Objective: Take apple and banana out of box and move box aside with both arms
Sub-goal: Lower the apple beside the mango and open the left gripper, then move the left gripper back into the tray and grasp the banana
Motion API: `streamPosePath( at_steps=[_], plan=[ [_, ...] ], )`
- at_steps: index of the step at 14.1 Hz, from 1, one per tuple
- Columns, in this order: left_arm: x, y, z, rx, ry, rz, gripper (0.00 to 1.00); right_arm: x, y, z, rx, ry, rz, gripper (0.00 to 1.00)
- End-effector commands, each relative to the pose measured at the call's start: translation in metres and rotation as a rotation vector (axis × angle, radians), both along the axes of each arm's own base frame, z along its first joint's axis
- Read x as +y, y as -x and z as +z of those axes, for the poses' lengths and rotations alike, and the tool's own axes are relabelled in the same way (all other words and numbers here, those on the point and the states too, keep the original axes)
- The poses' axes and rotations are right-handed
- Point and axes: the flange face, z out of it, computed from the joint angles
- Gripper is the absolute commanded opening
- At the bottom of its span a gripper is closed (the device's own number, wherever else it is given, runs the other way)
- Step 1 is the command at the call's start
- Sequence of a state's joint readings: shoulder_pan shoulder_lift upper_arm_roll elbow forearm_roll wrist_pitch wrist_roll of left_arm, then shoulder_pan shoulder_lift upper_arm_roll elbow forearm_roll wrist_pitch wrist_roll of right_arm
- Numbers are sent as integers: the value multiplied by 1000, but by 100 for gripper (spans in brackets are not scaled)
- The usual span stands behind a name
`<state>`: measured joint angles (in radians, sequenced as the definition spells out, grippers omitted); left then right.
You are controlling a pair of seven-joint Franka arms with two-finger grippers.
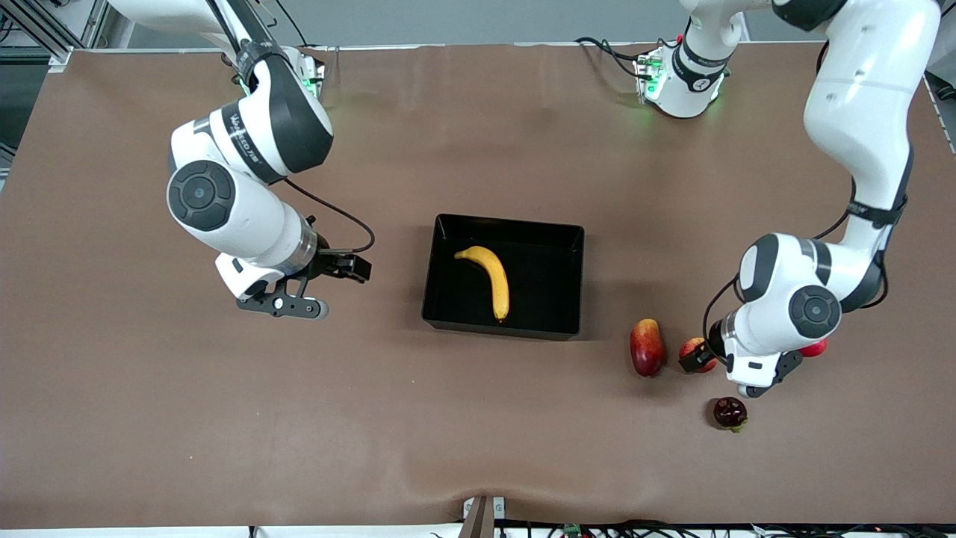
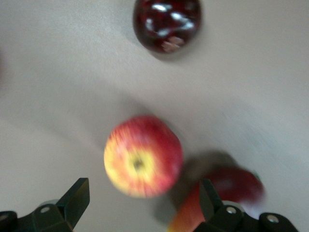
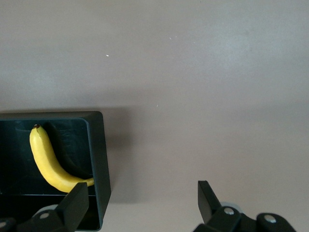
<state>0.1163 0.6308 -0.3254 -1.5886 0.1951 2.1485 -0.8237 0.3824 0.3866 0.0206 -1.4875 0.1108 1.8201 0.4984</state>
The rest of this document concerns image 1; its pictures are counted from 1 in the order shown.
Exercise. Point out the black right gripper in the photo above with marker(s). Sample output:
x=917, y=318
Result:
x=331, y=261

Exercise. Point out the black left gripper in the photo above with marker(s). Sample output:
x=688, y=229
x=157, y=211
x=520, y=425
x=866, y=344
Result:
x=697, y=359

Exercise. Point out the red yellow apple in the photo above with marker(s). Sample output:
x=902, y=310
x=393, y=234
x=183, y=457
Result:
x=693, y=345

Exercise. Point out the yellow banana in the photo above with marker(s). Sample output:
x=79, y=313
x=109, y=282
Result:
x=497, y=284

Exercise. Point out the black plastic tray box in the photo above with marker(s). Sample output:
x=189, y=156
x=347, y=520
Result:
x=545, y=284

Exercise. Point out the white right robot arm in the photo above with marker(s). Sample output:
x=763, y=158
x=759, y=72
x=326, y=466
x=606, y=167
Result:
x=246, y=224

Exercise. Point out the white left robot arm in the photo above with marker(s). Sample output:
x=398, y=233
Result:
x=859, y=112

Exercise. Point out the red yellow mango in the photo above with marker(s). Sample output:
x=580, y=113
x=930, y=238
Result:
x=647, y=347

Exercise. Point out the dark purple mangosteen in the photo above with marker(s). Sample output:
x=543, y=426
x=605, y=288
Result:
x=730, y=412

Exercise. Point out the red pomegranate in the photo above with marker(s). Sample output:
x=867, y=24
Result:
x=815, y=349

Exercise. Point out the brown table cover mat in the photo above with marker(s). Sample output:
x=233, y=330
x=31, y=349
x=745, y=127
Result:
x=224, y=411

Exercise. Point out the aluminium frame profile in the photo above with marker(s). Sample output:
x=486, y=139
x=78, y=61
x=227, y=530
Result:
x=45, y=33

